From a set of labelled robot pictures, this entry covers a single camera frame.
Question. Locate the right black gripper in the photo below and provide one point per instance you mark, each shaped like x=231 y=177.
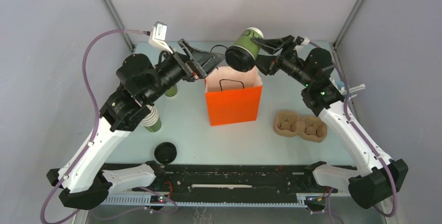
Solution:
x=268 y=64

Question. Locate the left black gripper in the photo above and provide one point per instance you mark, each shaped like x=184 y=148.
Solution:
x=197 y=64

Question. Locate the green paper coffee cup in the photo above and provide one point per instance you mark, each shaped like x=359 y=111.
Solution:
x=172 y=91

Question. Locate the orange paper bag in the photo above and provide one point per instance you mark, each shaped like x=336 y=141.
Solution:
x=232 y=96

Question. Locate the brown pulp cup carrier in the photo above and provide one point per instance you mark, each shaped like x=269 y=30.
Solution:
x=290 y=124

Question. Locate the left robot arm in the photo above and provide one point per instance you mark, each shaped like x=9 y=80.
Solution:
x=83 y=182

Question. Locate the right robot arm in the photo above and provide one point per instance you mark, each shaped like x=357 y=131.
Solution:
x=376 y=176

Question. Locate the blue cup of stirrers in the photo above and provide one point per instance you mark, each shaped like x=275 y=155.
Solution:
x=351 y=91

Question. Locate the stack of paper cups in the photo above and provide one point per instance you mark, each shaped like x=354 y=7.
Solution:
x=151 y=121

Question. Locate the stack of black lids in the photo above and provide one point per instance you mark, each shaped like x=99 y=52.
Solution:
x=165 y=153

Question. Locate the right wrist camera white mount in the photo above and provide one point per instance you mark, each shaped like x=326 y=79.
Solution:
x=301 y=41

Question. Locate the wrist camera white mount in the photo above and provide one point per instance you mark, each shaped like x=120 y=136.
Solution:
x=301 y=41
x=157 y=37

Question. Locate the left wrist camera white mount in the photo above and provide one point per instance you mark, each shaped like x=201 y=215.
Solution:
x=157 y=37

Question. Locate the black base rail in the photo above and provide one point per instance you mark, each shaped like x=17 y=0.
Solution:
x=225 y=174

